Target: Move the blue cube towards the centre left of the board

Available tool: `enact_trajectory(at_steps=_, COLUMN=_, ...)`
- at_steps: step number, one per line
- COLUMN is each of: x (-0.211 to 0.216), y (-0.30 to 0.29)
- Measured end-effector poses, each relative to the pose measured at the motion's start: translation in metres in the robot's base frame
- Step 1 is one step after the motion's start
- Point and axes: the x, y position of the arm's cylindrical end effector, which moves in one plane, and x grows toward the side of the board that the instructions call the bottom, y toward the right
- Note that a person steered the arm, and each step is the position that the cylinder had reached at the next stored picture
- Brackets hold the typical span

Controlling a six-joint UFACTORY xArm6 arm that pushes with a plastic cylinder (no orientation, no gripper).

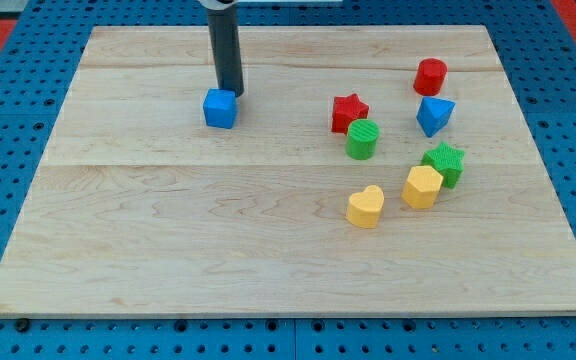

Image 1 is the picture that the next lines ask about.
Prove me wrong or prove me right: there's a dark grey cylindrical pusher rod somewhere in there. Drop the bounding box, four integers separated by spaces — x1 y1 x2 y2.
206 5 244 97

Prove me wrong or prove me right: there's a blue cube block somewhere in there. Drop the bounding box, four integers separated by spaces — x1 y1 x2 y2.
203 88 238 129

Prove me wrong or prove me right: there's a light wooden board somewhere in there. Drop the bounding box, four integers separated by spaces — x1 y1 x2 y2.
0 25 576 319

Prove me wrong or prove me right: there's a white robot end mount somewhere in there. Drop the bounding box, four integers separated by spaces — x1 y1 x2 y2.
198 0 237 9

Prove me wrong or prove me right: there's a red octagonal block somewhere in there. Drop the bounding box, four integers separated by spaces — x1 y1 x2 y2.
413 58 448 96

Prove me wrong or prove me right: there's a yellow heart block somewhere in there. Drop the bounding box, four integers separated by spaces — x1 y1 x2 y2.
346 185 385 229

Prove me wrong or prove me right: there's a yellow hexagon block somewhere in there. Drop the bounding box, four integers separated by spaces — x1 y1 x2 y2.
401 165 444 209

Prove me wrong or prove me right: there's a red star block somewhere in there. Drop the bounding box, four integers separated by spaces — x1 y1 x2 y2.
331 93 370 134

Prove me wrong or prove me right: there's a green star block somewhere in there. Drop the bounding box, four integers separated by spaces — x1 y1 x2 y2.
420 142 466 189

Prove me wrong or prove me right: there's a blue triangular block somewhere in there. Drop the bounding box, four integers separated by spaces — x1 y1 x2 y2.
416 97 456 138

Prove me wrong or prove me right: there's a green cylinder block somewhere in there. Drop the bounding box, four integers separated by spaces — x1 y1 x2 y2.
345 119 380 160

